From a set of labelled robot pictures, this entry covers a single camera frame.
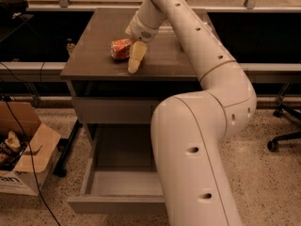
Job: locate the black table leg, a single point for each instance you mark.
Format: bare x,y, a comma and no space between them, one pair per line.
64,146

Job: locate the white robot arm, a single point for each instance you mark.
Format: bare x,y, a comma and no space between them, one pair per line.
186,128

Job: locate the open grey middle drawer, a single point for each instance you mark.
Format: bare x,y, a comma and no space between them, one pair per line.
121,176

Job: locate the small bottle behind cabinet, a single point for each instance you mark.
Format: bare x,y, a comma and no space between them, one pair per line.
70,46

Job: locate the closed grey top drawer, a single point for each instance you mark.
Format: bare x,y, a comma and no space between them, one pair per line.
113,111

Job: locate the grey drawer cabinet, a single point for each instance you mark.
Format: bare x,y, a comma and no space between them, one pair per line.
92,72

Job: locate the brown cardboard box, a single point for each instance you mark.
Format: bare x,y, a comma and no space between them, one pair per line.
29,174

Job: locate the snack bag in box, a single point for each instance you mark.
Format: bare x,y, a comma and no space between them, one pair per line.
11,149

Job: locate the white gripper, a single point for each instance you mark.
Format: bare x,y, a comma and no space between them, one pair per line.
140,30

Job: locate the black bag on desk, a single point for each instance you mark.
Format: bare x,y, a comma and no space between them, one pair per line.
10,9

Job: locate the black office chair base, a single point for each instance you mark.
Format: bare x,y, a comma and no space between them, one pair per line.
273,145

